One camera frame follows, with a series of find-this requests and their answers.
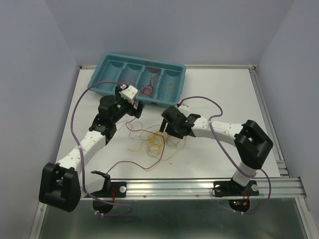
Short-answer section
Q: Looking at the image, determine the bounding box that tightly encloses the red yellow wire bundle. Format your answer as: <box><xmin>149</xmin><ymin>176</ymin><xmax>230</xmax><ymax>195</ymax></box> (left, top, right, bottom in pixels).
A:
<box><xmin>106</xmin><ymin>115</ymin><xmax>187</xmax><ymax>172</ymax></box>

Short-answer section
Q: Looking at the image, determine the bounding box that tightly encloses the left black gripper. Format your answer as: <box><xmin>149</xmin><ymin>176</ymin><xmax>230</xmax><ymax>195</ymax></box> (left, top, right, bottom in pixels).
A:
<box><xmin>111</xmin><ymin>87</ymin><xmax>145</xmax><ymax>124</ymax></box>

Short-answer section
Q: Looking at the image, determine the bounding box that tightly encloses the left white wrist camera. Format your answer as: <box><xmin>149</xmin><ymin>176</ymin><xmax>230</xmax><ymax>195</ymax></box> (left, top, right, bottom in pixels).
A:
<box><xmin>120</xmin><ymin>85</ymin><xmax>139</xmax><ymax>105</ymax></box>

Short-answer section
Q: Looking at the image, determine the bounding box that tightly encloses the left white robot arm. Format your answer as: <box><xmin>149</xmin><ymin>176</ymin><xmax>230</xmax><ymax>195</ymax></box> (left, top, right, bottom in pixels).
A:
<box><xmin>38</xmin><ymin>84</ymin><xmax>145</xmax><ymax>212</ymax></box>

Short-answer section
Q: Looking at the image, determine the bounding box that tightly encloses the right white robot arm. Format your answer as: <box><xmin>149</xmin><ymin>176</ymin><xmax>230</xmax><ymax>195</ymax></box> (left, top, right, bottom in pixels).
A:
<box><xmin>160</xmin><ymin>106</ymin><xmax>274</xmax><ymax>194</ymax></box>

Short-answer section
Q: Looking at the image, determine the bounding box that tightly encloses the thin pink wire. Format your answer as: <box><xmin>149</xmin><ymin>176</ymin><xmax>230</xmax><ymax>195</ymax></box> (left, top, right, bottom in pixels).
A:
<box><xmin>119</xmin><ymin>74</ymin><xmax>138</xmax><ymax>88</ymax></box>

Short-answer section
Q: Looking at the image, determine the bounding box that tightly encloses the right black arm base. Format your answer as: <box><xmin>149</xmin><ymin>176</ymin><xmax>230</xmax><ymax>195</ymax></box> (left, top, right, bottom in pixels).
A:
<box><xmin>211</xmin><ymin>179</ymin><xmax>259</xmax><ymax>214</ymax></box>

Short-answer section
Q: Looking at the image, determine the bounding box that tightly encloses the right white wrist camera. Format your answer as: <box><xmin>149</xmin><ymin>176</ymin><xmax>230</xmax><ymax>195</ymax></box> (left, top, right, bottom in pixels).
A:
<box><xmin>177</xmin><ymin>104</ymin><xmax>190</xmax><ymax>114</ymax></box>

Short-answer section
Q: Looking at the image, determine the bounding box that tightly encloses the thin yellow wire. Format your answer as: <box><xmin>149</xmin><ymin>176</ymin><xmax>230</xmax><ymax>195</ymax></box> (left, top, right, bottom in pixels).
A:
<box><xmin>162</xmin><ymin>80</ymin><xmax>178</xmax><ymax>101</ymax></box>

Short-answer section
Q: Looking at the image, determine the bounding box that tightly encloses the bright red wire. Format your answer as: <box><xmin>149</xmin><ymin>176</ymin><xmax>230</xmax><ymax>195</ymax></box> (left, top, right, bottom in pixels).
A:
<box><xmin>140</xmin><ymin>60</ymin><xmax>161</xmax><ymax>97</ymax></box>

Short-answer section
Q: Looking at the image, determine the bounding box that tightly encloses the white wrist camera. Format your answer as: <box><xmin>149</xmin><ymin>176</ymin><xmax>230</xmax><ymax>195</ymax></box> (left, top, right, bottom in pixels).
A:
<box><xmin>177</xmin><ymin>104</ymin><xmax>190</xmax><ymax>114</ymax></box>
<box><xmin>120</xmin><ymin>85</ymin><xmax>139</xmax><ymax>105</ymax></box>

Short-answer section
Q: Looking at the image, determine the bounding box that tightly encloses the teal compartment tray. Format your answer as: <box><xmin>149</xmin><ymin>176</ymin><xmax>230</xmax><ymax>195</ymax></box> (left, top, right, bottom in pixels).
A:
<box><xmin>88</xmin><ymin>53</ymin><xmax>186</xmax><ymax>107</ymax></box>

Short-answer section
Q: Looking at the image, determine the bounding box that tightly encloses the aluminium mounting rail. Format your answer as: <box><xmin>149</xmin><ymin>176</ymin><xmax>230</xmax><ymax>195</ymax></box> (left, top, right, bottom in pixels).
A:
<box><xmin>74</xmin><ymin>177</ymin><xmax>307</xmax><ymax>200</ymax></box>

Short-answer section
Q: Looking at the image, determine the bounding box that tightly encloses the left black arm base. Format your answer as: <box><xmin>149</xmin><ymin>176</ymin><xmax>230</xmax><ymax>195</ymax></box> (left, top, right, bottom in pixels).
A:
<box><xmin>85</xmin><ymin>170</ymin><xmax>131</xmax><ymax>217</ymax></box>

